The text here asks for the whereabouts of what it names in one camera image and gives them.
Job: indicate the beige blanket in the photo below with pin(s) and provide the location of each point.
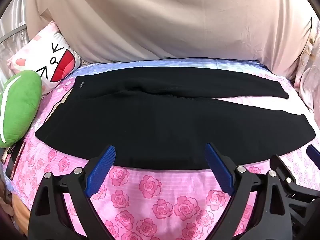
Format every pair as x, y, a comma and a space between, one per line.
162, 20

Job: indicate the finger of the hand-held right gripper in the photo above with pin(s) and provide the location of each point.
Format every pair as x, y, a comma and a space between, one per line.
291, 177
313, 155

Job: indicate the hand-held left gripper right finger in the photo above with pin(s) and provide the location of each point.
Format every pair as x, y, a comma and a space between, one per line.
220, 170

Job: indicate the pale floral cloth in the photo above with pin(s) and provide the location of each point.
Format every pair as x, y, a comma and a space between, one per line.
308, 75

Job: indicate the brown soft item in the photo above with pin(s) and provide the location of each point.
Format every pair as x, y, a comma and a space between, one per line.
12, 205

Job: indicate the black flat device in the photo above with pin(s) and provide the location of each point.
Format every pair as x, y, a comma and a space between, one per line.
12, 158

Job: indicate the shiny silver curtain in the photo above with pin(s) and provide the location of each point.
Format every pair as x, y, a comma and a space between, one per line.
12, 17

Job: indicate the black pants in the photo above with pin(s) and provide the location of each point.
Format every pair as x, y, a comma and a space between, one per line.
155, 125

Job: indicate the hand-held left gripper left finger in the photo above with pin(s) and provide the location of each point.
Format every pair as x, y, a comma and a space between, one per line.
101, 170

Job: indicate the white cartoon face pillow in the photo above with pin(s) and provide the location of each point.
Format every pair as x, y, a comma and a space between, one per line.
47, 55

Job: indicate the green plush toy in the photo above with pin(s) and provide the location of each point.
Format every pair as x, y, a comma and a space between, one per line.
18, 105

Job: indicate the pink rose print bedsheet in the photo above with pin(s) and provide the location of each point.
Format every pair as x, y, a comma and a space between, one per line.
155, 205

